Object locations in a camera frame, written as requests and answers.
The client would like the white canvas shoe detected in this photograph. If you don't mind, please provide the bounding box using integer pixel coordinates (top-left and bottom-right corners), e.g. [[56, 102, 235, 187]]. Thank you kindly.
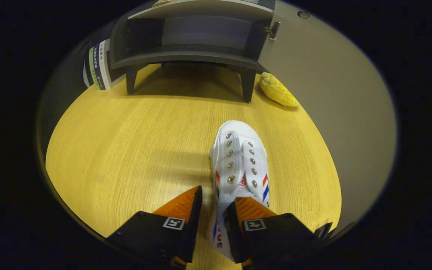
[[208, 120, 271, 263]]

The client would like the navy blue book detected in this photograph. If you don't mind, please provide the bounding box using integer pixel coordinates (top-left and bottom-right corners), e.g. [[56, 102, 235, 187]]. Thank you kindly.
[[92, 42, 107, 91]]

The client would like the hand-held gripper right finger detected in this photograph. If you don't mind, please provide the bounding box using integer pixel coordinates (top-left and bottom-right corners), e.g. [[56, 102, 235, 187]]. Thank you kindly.
[[223, 198, 336, 269]]

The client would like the white book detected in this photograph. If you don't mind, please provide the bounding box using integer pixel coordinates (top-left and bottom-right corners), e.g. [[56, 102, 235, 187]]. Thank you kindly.
[[100, 39, 125, 90]]

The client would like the dark grey shoe cabinet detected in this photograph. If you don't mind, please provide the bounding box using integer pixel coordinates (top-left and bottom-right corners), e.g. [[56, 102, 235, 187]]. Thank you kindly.
[[109, 0, 276, 103]]

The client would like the yellow plush toy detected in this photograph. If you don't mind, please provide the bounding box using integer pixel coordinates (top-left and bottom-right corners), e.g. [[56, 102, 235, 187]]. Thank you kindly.
[[259, 72, 299, 108]]

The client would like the beige shoe cabinet door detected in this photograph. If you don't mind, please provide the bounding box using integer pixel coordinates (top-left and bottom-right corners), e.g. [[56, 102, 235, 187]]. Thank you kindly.
[[257, 0, 397, 234]]

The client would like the metal door hinge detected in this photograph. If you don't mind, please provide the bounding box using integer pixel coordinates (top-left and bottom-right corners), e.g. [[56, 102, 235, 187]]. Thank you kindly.
[[264, 21, 281, 40]]

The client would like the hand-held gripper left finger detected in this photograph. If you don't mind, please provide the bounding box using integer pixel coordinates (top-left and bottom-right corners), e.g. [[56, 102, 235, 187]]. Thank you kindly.
[[105, 185, 203, 269]]

